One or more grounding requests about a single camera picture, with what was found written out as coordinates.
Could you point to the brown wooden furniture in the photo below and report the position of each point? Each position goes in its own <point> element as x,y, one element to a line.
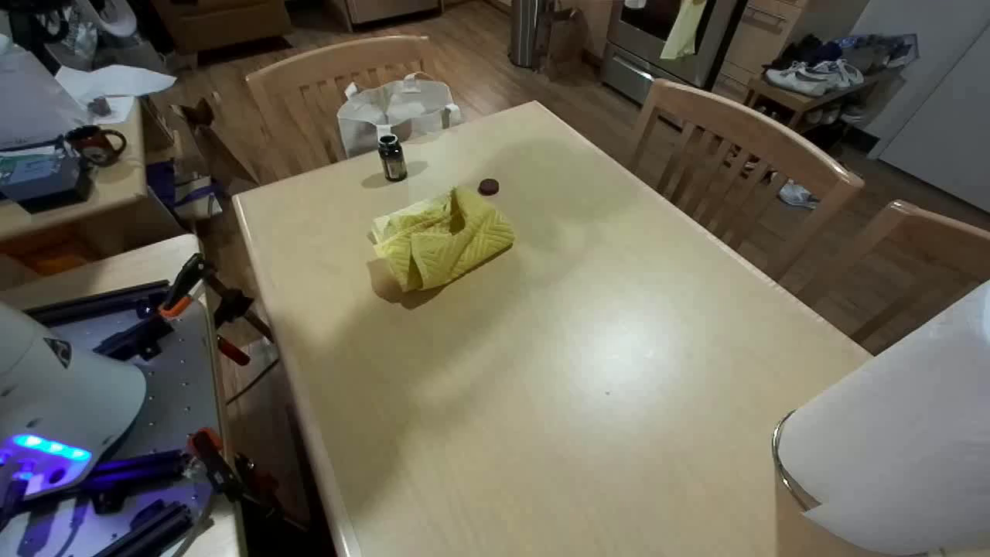
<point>221,18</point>

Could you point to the grey white sneakers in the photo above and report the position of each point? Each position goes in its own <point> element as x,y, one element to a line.
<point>88,31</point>

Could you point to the pale green hanging cloth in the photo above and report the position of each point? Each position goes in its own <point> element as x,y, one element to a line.
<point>682,31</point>

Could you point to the small dark bottle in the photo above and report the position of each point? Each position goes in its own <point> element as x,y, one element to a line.
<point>394,158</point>

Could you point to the small wooden shoe rack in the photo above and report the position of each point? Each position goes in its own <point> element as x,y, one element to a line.
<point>783,101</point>

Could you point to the wooden side desk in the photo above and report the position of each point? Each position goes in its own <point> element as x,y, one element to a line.
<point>113,188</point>

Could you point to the black orange clamp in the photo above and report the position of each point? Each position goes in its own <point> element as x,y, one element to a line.
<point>188,283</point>
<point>217,464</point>

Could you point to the brown bottle cap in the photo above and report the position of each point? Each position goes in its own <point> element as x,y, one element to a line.
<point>487,188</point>

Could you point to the light wooden slatted chair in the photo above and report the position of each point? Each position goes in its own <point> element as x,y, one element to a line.
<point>930,232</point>
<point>723,109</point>
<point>298,80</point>

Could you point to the grey blue device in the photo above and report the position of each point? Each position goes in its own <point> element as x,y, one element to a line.
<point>36,170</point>

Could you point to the metal bin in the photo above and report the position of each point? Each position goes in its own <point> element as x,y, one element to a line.
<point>527,31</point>

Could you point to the white paper sheet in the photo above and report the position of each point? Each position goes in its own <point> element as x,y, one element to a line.
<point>113,80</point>

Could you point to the white tote bag green print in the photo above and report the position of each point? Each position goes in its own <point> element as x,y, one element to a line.
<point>397,109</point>

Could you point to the dark blue shoes pile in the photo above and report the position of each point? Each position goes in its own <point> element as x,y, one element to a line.
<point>810,50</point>

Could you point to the white cylinder with metal rim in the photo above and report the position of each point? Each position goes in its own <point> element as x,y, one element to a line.
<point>908,442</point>

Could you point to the white sneakers pair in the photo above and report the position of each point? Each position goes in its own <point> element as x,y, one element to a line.
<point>814,78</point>

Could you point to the brown paper bag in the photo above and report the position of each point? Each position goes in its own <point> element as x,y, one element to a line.
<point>562,40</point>

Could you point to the yellow textured towel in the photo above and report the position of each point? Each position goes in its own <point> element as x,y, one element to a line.
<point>444,247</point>

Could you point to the white door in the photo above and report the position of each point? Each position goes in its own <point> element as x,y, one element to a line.
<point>949,104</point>

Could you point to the grey cloth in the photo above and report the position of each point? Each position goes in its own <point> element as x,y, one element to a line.
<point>32,104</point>

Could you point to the stainless steel oven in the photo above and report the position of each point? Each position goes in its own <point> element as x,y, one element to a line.
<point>639,50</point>

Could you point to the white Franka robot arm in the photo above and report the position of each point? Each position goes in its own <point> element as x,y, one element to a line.
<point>63,403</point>

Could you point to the small white blue floor item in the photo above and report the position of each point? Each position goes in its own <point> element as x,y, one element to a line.
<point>797,197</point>

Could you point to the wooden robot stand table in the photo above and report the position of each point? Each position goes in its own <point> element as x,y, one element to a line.
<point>102,270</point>

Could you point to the grey robot mounting plate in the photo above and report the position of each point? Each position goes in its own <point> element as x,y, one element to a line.
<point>175,390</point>

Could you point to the wooden drawer cabinet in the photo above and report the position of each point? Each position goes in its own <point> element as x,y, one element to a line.
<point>763,40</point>

